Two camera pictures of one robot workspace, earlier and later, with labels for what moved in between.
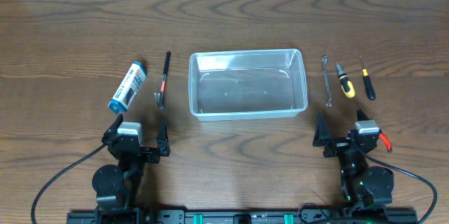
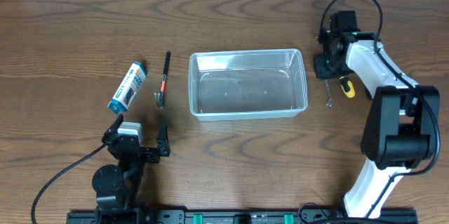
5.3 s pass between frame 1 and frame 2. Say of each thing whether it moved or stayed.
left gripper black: stayed
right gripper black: moved
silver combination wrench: stayed
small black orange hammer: stayed
